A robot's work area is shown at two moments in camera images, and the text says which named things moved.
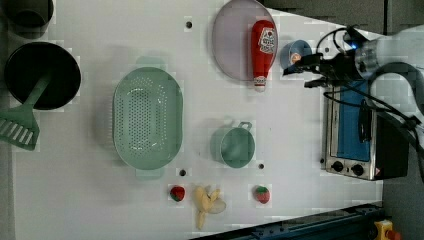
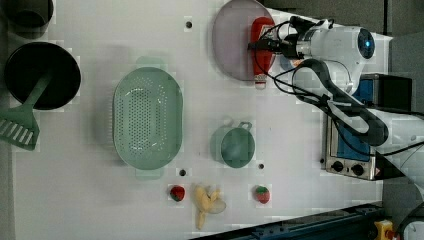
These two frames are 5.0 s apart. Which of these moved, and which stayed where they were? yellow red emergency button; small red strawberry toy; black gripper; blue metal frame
Moved: black gripper
Stayed: blue metal frame; small red strawberry toy; yellow red emergency button
